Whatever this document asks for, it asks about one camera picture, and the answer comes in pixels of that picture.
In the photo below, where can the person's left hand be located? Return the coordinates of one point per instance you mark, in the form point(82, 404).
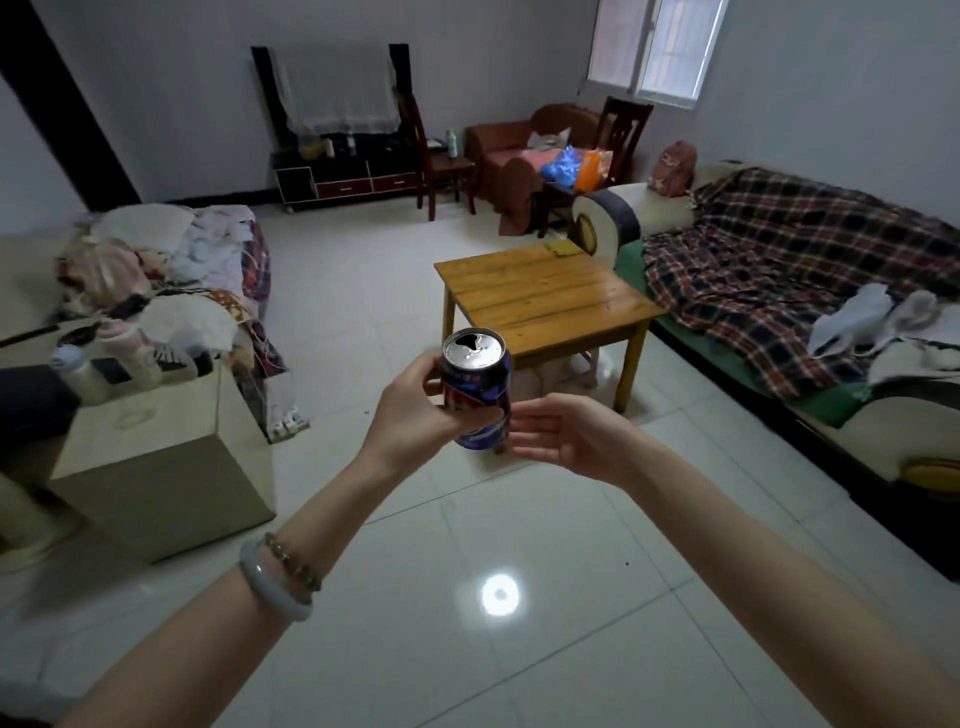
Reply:
point(409, 424)

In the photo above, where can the person's right hand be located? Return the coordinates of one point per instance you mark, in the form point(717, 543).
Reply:
point(581, 439)

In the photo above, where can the person's right thumb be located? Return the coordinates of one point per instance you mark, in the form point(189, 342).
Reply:
point(551, 405)

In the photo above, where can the person's left thumb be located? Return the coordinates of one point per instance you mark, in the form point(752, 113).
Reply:
point(474, 421)

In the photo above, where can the blue and red drink can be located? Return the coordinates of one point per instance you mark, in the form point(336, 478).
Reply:
point(480, 379)

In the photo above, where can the person's right forearm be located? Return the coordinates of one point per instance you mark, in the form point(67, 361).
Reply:
point(765, 592)

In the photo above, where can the person's left forearm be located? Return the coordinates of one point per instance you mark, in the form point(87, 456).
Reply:
point(247, 600)

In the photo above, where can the wooden coffee table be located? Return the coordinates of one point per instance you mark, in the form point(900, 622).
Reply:
point(544, 296)

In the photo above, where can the small yellow pad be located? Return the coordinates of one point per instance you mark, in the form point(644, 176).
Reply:
point(564, 250)

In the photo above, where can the clear plastic bag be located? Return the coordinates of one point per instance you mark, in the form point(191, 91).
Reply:
point(270, 382)

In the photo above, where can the orange bag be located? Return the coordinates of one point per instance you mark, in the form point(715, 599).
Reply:
point(594, 171)

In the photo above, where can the blue plastic bag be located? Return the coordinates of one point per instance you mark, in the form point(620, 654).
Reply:
point(561, 165)

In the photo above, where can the brown armchair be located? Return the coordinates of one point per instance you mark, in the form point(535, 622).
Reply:
point(506, 161)

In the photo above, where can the dark wooden chair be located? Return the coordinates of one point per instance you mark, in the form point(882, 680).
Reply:
point(626, 127)
point(439, 161)

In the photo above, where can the white cloth on armchair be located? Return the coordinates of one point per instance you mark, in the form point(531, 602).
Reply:
point(547, 139)

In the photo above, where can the pale jade bangle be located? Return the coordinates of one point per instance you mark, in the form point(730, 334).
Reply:
point(259, 581)

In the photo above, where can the plaid blanket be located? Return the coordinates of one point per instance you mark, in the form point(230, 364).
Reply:
point(780, 255)

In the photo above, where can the black and red television stand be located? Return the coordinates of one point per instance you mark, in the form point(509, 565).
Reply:
point(345, 180)

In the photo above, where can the pale green bottle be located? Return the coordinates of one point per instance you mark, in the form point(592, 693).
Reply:
point(452, 143)

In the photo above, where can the cardboard box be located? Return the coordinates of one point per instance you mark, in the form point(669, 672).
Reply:
point(169, 465)

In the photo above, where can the yellow bottle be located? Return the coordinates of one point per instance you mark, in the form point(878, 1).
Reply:
point(329, 148)

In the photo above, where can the white garments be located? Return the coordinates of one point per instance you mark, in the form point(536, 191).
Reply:
point(862, 322)

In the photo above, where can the pile of clothes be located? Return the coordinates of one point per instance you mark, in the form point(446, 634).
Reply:
point(191, 247)

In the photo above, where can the cream and black sofa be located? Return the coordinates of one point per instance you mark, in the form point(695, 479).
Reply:
point(885, 442)

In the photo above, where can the pink tumbler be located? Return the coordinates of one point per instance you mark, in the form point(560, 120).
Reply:
point(127, 349)

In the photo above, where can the white lace cover cloth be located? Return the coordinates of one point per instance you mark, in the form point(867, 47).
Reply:
point(334, 86)

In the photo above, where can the black phone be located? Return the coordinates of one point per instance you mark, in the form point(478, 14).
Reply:
point(111, 370)

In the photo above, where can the black television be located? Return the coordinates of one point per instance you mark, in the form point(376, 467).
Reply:
point(264, 97)

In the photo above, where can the white bottle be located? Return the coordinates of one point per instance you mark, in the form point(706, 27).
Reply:
point(79, 375)

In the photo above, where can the dark garment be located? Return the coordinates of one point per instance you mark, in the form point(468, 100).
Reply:
point(34, 409)

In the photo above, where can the window with white frame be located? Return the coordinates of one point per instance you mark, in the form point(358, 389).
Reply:
point(660, 49)

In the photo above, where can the dark door frame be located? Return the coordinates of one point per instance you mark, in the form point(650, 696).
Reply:
point(67, 105)

